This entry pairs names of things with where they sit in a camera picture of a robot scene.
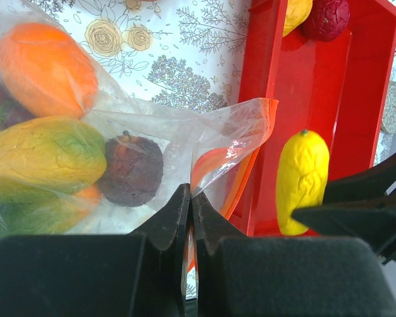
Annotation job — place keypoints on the purple grape bunch toy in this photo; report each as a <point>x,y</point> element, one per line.
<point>11,111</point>

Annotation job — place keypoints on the orange green mango toy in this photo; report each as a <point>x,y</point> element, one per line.
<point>53,216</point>

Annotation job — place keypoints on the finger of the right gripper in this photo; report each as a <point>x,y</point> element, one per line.
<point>372,221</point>
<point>369,184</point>

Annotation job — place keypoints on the dark brown passion fruit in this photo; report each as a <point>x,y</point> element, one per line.
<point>134,170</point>

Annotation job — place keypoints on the yellow elongated mango toy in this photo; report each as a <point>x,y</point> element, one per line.
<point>301,178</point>

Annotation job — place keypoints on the speckled round coaster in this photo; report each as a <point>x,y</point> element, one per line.
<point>388,121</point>

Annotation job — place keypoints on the red plastic tray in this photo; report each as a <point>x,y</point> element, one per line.
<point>335,88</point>

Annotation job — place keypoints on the green yellow papaya toy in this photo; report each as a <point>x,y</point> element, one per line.
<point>44,157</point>

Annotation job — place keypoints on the floral table mat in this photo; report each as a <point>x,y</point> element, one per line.
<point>170,71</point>

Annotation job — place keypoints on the dark red round fruit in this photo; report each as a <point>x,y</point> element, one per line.
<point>327,20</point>

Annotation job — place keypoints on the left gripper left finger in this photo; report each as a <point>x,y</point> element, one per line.
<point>168,226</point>

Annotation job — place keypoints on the orange tangerine toy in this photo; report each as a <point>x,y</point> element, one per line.
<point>46,71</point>

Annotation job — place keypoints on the clear zip top bag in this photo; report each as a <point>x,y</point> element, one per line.
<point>248,125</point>

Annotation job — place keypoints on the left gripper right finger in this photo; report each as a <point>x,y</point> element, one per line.
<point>211,231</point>

